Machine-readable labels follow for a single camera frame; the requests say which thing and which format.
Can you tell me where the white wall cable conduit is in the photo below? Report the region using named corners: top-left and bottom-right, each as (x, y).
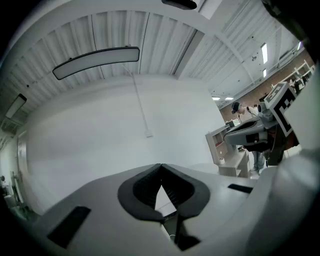
top-left (130, 72), bottom-right (154, 138)

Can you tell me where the long ceiling light panel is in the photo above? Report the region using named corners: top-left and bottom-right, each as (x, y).
top-left (52, 46), bottom-right (140, 81)

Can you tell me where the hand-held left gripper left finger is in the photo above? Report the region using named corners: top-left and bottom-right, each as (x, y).
top-left (32, 163), bottom-right (180, 256)

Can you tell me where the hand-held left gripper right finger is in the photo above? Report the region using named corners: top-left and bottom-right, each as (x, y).
top-left (161, 163), bottom-right (258, 253)

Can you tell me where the light wooden shelf desk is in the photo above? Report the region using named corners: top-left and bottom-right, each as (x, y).
top-left (205, 124), bottom-right (252, 179)

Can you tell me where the short ceiling light panel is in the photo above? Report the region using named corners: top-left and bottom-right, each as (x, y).
top-left (4, 93), bottom-right (28, 120)

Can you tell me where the dark ceiling fixture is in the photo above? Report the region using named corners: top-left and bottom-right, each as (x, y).
top-left (161, 0), bottom-right (198, 10)

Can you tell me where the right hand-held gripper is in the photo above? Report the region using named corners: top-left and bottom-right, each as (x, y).
top-left (224, 82), bottom-right (301, 148)

